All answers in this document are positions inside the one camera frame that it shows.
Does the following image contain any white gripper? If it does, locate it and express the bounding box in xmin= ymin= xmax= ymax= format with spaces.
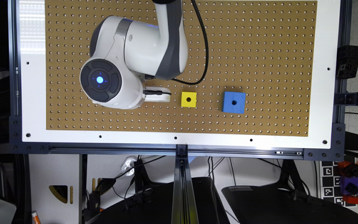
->
xmin=144 ymin=86 xmax=171 ymax=103

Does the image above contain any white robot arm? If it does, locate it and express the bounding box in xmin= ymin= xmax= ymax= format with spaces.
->
xmin=80 ymin=1 xmax=188 ymax=110

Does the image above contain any blue square block with hole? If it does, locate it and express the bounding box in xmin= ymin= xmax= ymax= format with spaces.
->
xmin=222 ymin=91 xmax=246 ymax=114

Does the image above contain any yellow cube with hole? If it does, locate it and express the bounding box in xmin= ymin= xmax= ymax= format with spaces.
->
xmin=181 ymin=91 xmax=197 ymax=108

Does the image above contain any brown pegboard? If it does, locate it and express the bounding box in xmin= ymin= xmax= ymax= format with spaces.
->
xmin=45 ymin=0 xmax=318 ymax=137

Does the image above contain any black chair left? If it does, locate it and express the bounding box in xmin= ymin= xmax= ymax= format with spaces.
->
xmin=95 ymin=177 xmax=229 ymax=224

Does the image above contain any black chair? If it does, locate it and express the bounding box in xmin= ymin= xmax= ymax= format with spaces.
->
xmin=95 ymin=177 xmax=229 ymax=224
xmin=222 ymin=186 xmax=358 ymax=224

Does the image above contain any white cabinet panel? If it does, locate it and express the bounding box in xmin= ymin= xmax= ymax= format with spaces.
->
xmin=29 ymin=154 xmax=82 ymax=224

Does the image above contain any orange tube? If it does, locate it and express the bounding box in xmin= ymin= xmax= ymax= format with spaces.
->
xmin=32 ymin=211 xmax=41 ymax=224

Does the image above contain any black chair right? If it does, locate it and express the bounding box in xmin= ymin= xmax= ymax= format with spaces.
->
xmin=222 ymin=186 xmax=358 ymax=224

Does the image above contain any checkered marker board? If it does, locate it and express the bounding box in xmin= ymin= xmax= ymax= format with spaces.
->
xmin=319 ymin=161 xmax=346 ymax=207

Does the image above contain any pile of coloured blocks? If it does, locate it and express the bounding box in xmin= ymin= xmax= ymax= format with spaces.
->
xmin=337 ymin=161 xmax=358 ymax=205

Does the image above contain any blue aluminium table frame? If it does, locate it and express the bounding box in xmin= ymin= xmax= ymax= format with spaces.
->
xmin=7 ymin=0 xmax=358 ymax=224

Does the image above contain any black cube cluster on frame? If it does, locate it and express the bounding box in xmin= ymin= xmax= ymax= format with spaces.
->
xmin=336 ymin=45 xmax=358 ymax=79

